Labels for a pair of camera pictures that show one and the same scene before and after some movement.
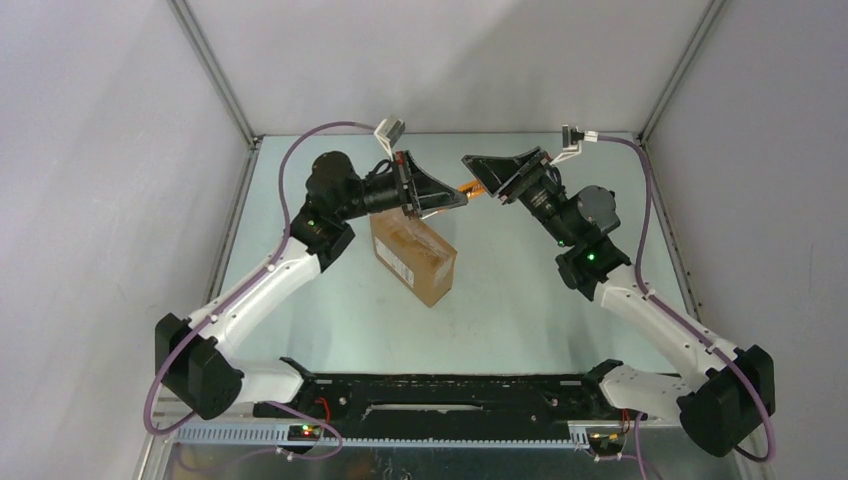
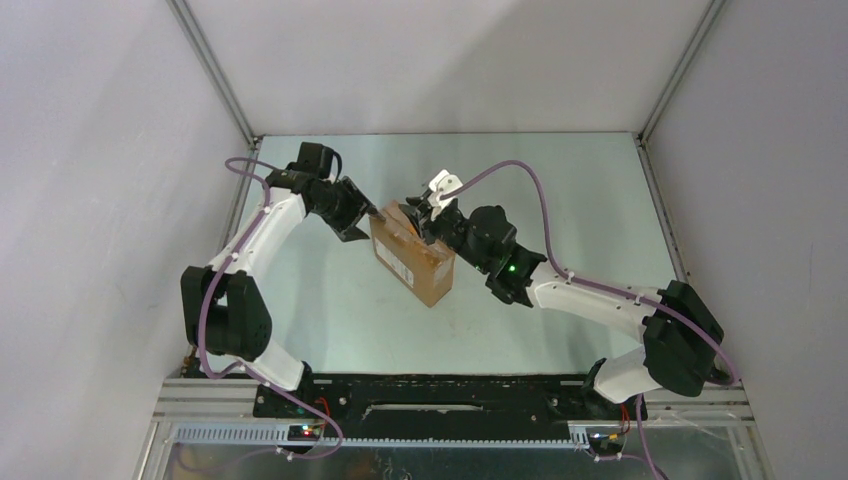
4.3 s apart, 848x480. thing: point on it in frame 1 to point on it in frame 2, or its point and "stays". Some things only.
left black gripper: [425, 194] to [358, 206]
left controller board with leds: [303, 432] stays
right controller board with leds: [606, 444] stays
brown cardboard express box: [412, 255] stays
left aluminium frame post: [214, 68] stays
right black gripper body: [527, 179] to [448, 226]
